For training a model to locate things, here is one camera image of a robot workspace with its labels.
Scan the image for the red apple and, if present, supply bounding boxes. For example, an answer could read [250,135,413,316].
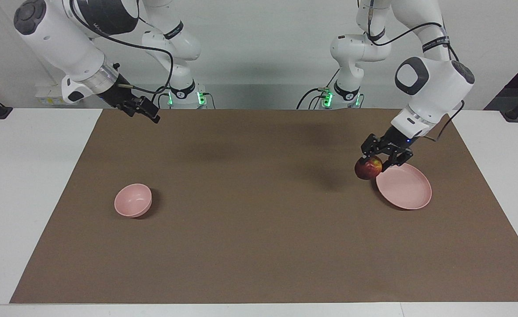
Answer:
[355,155,383,181]

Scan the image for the pink plate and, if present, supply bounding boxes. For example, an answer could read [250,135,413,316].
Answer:
[376,165,432,210]

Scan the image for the pink bowl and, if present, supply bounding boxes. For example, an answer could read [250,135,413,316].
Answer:
[114,183,153,218]

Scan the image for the white power strip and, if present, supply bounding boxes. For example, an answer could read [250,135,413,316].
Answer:
[35,86,67,107]

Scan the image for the brown table mat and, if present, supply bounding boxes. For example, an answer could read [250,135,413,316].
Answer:
[9,108,518,304]

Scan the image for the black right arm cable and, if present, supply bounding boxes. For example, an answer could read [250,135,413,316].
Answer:
[69,0,174,95]

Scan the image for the black left base cables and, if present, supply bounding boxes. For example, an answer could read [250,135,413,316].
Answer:
[296,68,341,110]

